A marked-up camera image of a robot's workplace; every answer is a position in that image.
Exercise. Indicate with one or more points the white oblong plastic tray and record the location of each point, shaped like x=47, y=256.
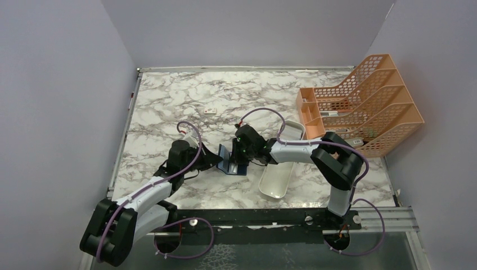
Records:
x=275, y=178

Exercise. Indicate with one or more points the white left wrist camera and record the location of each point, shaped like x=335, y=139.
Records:
x=191, y=139

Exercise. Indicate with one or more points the grey red box in organizer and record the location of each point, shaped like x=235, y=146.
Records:
x=355, y=142

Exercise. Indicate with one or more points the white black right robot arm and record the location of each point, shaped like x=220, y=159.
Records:
x=338, y=162

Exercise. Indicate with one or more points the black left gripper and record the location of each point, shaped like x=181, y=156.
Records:
x=209, y=159

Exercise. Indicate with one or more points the small white red card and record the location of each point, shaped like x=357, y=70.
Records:
x=210, y=111

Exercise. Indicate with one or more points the blue leather card holder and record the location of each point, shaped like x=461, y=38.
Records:
x=227, y=166

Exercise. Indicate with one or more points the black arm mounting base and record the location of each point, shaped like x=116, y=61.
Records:
x=206, y=227

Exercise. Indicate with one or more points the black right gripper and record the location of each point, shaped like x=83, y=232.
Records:
x=235, y=156

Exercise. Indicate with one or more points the orange mesh file organizer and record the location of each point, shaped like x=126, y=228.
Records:
x=371, y=104

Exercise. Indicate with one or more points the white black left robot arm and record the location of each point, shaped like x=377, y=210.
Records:
x=115, y=226

